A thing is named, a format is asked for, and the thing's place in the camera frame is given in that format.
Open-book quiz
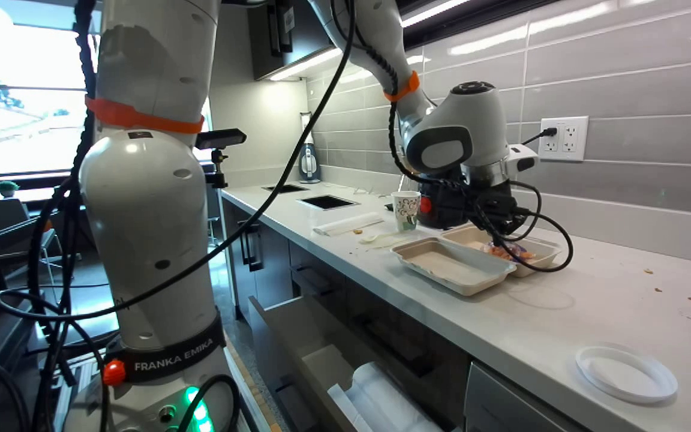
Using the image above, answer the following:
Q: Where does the patterned paper cup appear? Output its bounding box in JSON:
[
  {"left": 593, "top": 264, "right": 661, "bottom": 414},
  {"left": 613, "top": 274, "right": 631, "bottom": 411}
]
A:
[{"left": 391, "top": 189, "right": 425, "bottom": 235}]

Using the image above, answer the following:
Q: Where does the clear glass bottle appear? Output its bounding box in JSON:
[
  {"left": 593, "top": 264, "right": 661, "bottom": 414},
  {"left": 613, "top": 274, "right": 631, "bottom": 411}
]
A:
[{"left": 295, "top": 111, "right": 324, "bottom": 184}]

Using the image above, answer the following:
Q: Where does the dark wall cabinet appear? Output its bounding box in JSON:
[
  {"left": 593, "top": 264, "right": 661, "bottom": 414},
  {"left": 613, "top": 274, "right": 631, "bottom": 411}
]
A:
[{"left": 246, "top": 0, "right": 347, "bottom": 84}]

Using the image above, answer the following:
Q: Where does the white wall outlet black plug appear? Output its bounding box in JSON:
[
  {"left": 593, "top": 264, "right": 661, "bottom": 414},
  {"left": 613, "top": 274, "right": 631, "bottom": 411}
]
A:
[{"left": 523, "top": 114, "right": 593, "bottom": 163}]

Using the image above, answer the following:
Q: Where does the black square counter panel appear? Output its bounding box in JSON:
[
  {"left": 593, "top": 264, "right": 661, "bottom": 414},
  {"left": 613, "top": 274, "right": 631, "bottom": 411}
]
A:
[{"left": 261, "top": 183, "right": 311, "bottom": 196}]

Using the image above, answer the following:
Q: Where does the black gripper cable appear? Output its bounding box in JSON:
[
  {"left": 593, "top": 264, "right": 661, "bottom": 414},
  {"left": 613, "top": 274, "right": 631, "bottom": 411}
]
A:
[{"left": 468, "top": 177, "right": 578, "bottom": 277}]

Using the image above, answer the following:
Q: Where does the bright window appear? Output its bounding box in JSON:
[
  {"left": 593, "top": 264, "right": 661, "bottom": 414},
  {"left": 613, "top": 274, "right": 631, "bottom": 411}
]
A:
[{"left": 0, "top": 0, "right": 97, "bottom": 183}]

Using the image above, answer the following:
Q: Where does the white round plastic lid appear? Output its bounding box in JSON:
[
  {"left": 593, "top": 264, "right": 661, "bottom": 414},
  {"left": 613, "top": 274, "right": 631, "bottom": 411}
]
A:
[{"left": 573, "top": 343, "right": 681, "bottom": 408}]

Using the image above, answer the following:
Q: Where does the white paper roll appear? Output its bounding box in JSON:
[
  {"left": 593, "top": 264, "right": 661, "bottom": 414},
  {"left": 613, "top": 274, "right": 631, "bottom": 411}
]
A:
[
  {"left": 348, "top": 360, "right": 446, "bottom": 432},
  {"left": 324, "top": 382, "right": 375, "bottom": 432}
]

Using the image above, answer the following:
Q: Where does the black camera on stand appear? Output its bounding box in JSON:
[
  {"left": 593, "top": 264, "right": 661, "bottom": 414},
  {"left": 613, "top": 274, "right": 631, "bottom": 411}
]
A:
[{"left": 193, "top": 126, "right": 251, "bottom": 192}]

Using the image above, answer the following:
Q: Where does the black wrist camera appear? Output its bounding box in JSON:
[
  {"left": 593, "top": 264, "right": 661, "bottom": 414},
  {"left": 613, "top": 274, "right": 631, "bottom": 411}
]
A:
[{"left": 422, "top": 177, "right": 516, "bottom": 207}]

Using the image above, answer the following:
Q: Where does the orange snack piece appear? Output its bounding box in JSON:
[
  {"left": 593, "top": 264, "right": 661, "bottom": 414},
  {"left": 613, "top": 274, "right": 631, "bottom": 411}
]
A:
[{"left": 497, "top": 242, "right": 536, "bottom": 264}]

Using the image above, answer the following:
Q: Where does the open cabinet drawer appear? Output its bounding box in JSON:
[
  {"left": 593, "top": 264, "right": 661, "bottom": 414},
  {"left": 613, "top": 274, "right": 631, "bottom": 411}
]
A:
[{"left": 246, "top": 292, "right": 476, "bottom": 432}]

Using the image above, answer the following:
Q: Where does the white folded paper towel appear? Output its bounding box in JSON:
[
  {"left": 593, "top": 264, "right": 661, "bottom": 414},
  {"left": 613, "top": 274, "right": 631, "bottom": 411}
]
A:
[{"left": 312, "top": 211, "right": 389, "bottom": 240}]

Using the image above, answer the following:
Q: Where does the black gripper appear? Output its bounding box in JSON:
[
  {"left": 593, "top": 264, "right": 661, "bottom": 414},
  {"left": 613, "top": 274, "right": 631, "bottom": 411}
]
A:
[{"left": 465, "top": 180, "right": 529, "bottom": 255}]

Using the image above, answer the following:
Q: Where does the beige takeaway clamshell container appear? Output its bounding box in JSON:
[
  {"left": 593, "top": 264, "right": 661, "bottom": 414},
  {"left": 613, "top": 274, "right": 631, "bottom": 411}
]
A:
[{"left": 391, "top": 220, "right": 564, "bottom": 300}]

